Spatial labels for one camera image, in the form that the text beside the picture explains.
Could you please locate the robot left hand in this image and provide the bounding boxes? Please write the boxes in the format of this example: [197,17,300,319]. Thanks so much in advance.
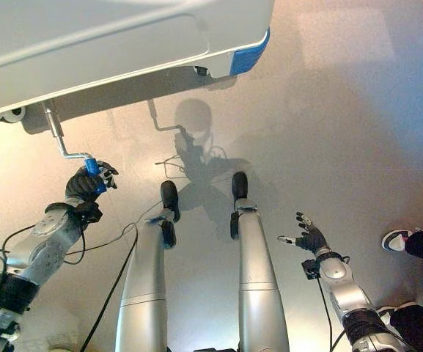
[65,160,119,204]

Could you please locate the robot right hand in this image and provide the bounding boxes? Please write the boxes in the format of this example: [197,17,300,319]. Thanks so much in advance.
[276,211,330,254]

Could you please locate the bed crank with blue handle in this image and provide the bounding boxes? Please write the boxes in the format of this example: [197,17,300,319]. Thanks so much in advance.
[41,101,108,194]

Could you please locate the bed caster wheel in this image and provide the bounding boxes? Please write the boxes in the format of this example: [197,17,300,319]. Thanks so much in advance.
[0,106,27,124]

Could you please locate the robot right leg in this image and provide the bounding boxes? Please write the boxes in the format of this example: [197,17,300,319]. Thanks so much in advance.
[229,171,290,352]

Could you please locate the robot leg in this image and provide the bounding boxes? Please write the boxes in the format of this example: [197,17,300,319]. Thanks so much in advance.
[229,171,290,352]
[114,180,181,352]

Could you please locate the person's shoe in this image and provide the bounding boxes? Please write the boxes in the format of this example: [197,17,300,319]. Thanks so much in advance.
[380,227,419,253]
[375,301,417,333]

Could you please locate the robot left leg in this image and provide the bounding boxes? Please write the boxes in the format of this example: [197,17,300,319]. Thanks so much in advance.
[114,180,181,352]

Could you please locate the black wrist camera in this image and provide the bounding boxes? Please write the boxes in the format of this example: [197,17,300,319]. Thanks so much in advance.
[301,258,320,281]

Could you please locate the black cable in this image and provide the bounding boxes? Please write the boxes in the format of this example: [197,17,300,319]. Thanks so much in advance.
[64,205,164,352]

